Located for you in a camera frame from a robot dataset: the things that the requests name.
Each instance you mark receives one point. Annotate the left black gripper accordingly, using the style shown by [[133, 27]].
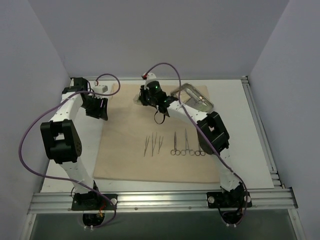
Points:
[[99, 105]]

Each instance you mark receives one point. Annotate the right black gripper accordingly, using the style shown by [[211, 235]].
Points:
[[144, 97]]

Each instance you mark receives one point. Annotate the green gauze packet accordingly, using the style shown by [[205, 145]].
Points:
[[136, 100]]

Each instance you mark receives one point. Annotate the metal instrument tray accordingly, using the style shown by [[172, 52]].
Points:
[[193, 97]]

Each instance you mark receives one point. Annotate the short metal tweezers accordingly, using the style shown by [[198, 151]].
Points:
[[160, 142]]

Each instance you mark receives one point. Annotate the beige surgical wrap cloth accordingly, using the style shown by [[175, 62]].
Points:
[[121, 151]]

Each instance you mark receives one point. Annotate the curved metal tweezers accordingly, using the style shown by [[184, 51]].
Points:
[[147, 139]]

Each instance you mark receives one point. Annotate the long straight metal forceps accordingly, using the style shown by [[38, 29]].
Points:
[[153, 142]]

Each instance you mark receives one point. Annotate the surgical scissors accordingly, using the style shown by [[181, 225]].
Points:
[[175, 151]]

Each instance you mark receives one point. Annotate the metal hemostat clamp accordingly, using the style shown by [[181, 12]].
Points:
[[187, 149]]

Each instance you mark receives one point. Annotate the small curved metal scissors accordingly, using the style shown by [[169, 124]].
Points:
[[199, 151]]

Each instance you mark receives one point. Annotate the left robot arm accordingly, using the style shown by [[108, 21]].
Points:
[[61, 140]]

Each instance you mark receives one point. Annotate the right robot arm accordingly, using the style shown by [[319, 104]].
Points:
[[213, 137]]

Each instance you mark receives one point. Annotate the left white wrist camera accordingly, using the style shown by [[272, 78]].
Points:
[[101, 89]]

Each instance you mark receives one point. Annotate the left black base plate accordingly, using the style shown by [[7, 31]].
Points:
[[91, 201]]

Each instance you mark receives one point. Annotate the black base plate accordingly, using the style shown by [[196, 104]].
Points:
[[91, 201], [225, 200]]

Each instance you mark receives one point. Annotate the aluminium right side rail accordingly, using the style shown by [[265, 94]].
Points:
[[277, 183]]

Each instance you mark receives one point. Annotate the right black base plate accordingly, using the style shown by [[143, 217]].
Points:
[[225, 200]]

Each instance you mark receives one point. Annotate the aluminium front rail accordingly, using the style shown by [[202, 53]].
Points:
[[164, 201]]

